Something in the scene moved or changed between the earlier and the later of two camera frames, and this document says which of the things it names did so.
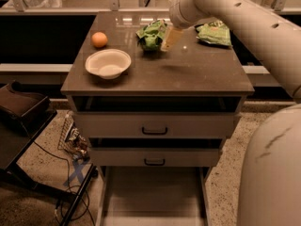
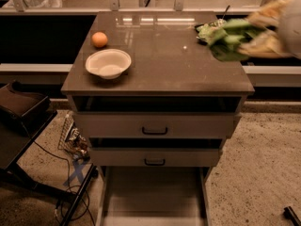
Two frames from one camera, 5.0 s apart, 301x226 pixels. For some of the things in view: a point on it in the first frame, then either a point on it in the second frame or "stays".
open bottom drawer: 153,196 stays
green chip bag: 150,37 -> 238,30
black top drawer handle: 154,133 stays
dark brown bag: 31,108 stays
